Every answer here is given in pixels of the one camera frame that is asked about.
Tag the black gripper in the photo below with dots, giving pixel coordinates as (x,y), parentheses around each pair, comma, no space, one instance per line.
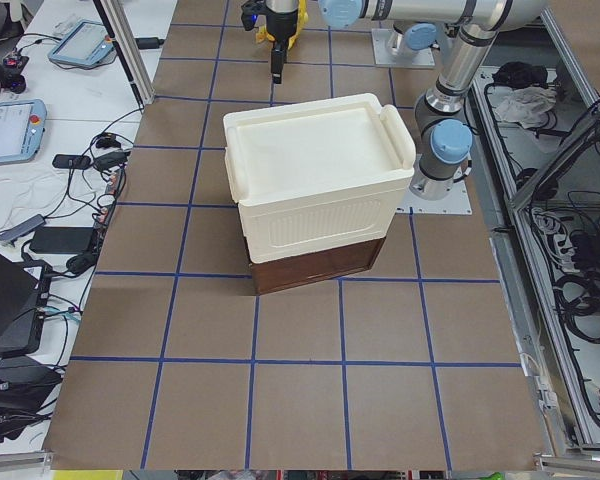
(280,26)

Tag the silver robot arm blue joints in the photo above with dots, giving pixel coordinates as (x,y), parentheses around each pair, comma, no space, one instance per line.
(445,140)

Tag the cream plastic storage box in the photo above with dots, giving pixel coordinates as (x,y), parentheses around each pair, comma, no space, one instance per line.
(317,175)

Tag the upper teach pendant tablet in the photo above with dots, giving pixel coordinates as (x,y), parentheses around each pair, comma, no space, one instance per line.
(86,46)

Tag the teach pendant tablet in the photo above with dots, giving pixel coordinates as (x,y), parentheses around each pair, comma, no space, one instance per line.
(22,125)
(86,46)

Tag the black phone-like device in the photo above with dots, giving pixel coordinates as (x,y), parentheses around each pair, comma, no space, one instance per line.
(71,162)

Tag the white crumpled cloth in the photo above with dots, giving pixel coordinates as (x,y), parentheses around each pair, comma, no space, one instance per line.
(527,107)

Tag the lower teach pendant tablet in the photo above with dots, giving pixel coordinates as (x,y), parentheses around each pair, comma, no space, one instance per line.
(22,125)

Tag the grey usb hub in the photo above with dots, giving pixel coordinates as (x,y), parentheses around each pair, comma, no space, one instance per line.
(22,229)

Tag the black power brick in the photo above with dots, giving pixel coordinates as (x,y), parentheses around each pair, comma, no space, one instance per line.
(61,240)

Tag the black laptop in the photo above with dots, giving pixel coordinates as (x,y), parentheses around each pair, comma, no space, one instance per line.
(24,292)

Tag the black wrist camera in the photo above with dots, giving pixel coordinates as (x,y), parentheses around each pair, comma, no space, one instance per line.
(251,10)

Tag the aluminium frame post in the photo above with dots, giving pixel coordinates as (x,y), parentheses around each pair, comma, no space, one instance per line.
(113,17)

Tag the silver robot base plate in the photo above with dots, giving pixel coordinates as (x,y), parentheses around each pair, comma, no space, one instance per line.
(456,202)

